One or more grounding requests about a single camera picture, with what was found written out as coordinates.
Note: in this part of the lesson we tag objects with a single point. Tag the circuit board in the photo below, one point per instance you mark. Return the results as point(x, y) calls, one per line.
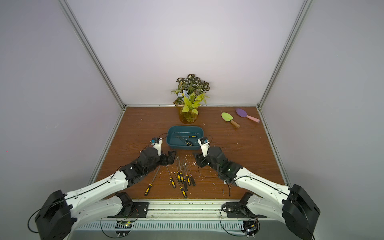
point(251, 228)
point(123, 228)

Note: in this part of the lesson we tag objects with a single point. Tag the aluminium rail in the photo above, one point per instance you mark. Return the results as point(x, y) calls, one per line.
point(201, 210)

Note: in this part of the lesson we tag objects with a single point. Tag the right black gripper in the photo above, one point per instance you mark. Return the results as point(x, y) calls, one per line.
point(202, 160)

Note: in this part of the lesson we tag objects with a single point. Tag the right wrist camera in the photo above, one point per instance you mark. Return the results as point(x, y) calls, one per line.
point(205, 145)

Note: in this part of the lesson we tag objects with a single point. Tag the amber glass vase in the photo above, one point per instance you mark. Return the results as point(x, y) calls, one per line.
point(186, 118)

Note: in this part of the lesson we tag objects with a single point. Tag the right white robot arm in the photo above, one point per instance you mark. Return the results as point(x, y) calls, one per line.
point(292, 206)

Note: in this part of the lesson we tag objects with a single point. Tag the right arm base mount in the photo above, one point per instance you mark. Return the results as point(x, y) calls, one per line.
point(240, 209)

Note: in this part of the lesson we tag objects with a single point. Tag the green trowel wooden handle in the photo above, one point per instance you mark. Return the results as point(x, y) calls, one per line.
point(228, 118)

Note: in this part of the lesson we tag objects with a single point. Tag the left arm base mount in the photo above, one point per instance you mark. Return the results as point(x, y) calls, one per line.
point(130, 208)

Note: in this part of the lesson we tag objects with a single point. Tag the teal plastic storage box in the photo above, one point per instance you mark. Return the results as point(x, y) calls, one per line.
point(175, 131)

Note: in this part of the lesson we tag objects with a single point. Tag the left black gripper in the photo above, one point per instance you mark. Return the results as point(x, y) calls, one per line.
point(170, 160)

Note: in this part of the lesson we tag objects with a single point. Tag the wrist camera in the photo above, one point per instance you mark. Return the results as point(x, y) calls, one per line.
point(157, 144)
point(205, 145)

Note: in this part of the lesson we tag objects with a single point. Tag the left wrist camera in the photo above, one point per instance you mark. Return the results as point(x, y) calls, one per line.
point(157, 144)

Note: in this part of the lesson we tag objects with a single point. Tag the left circuit board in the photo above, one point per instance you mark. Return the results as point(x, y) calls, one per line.
point(123, 228)

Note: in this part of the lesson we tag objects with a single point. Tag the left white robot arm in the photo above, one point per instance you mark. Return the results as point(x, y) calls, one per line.
point(62, 212)

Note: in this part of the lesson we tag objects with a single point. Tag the long file yellow handle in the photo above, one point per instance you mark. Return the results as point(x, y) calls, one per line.
point(151, 184)

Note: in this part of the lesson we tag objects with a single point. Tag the artificial plant bouquet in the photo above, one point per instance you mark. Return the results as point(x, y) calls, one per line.
point(191, 93)

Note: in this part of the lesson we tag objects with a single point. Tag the right circuit board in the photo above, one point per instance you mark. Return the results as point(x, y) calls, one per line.
point(251, 228)

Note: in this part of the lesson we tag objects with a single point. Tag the purple trowel pink handle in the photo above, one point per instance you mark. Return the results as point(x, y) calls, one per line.
point(242, 113)

